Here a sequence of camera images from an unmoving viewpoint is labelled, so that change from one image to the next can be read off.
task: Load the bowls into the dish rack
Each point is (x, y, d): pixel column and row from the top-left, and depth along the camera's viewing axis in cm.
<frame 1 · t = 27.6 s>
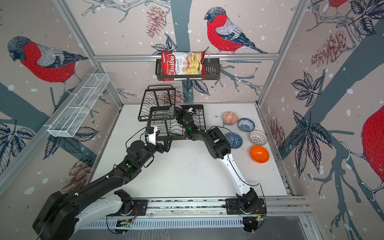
left hand: (165, 134, 76), fingers open
right hand: (171, 110, 101), fingers open
black two-tier dish rack: (158, 108, 113), point 7 cm above the table
orange patterned ceramic bowl: (229, 118, 112), point 2 cm above the table
blue floral ceramic bowl: (246, 125, 109), on the table
white red dotted bowl: (258, 137, 100), point 3 cm above the table
blue triangle patterned bowl: (234, 140, 99), point 3 cm above the table
plain orange bowl: (259, 154, 92), point 3 cm above the table

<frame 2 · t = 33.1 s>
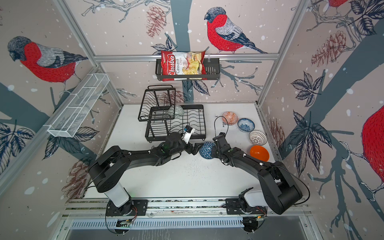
left hand: (198, 140, 84), fingers open
right hand: (213, 152, 91), fingers closed
blue triangle patterned bowl: (205, 150, 94), point 2 cm above the table
the other named things where they were.

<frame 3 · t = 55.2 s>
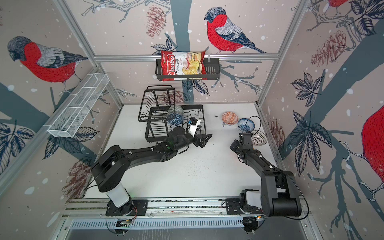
left hand: (206, 131, 78), fingers open
right hand: (233, 146, 92), fingers open
blue triangle patterned bowl: (175, 120, 109), point 3 cm above the table
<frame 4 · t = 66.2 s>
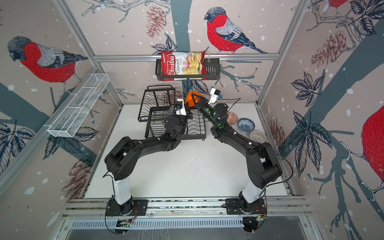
left hand: (186, 100, 79), fingers closed
right hand: (187, 98, 74), fingers closed
